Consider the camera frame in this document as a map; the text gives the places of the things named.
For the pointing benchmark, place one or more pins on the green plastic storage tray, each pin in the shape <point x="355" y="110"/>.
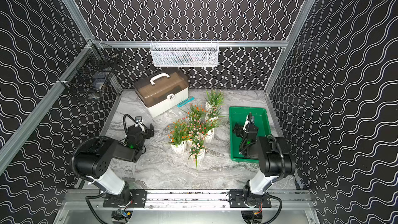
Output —
<point x="249" y="152"/>

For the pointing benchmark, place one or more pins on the pink red flower plant pot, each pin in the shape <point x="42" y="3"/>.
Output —
<point x="204" y="130"/>

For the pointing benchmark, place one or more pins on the teal utility knife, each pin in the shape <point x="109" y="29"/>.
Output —
<point x="185" y="102"/>

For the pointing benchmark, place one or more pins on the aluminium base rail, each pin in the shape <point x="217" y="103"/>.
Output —
<point x="215" y="200"/>

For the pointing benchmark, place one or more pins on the orange flower potted plant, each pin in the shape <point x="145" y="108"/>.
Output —
<point x="178" y="135"/>

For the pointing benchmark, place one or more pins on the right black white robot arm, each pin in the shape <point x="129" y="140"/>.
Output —
<point x="275" y="164"/>

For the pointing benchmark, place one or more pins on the green grass potted plant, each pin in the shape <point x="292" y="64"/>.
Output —
<point x="215" y="98"/>

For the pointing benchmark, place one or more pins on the white box brown lid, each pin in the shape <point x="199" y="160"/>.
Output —
<point x="162" y="90"/>

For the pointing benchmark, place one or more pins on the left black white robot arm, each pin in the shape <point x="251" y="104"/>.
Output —
<point x="91" y="162"/>

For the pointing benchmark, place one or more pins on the red flower potted plant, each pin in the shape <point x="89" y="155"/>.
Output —
<point x="195" y="113"/>

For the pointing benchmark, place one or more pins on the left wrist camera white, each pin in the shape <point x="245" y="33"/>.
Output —
<point x="138" y="120"/>

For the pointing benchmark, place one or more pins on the white wire wall basket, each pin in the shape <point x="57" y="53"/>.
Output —
<point x="185" y="53"/>

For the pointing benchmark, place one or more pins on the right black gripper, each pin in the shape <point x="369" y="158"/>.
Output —
<point x="240" y="128"/>

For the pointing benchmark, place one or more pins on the black wire wall basket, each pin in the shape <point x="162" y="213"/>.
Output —
<point x="94" y="72"/>

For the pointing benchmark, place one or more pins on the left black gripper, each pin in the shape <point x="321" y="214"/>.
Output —
<point x="147" y="130"/>

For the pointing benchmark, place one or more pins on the pink flower potted plant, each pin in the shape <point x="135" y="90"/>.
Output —
<point x="197" y="151"/>

